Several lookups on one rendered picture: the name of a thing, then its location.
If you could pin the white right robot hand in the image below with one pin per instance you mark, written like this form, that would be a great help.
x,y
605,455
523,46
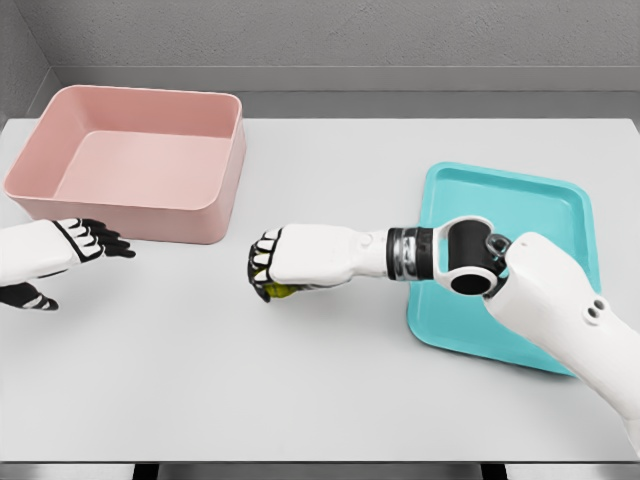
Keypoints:
x,y
300,255

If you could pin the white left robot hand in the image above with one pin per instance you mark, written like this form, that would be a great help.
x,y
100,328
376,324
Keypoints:
x,y
35,252

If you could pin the yellow-green tennis ball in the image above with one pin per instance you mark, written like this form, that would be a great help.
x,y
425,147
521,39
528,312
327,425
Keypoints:
x,y
281,291

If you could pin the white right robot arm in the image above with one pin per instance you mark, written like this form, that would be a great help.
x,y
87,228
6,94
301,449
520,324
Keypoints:
x,y
505,280

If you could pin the pink plastic basket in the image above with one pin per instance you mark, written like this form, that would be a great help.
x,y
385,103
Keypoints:
x,y
135,160

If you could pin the blue plastic tray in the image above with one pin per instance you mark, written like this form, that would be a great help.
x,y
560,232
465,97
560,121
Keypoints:
x,y
505,200

